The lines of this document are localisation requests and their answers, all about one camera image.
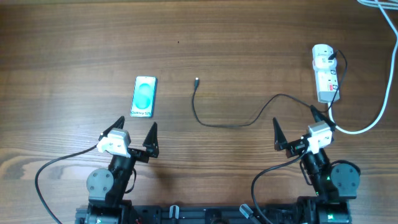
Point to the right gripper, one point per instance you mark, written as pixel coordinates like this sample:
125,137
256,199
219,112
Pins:
295,147

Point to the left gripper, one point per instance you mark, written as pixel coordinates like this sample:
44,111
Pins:
150,143

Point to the light blue smartphone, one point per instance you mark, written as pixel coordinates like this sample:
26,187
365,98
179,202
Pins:
143,97

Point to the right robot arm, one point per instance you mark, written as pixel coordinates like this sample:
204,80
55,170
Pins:
335,183

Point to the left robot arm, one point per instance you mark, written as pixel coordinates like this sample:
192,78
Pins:
107,187

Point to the white USB charger plug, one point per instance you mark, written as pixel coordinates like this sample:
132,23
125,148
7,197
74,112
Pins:
322,62

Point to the white power strip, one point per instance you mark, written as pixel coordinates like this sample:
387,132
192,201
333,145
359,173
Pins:
327,80

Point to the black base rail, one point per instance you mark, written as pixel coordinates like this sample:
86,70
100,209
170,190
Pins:
214,214

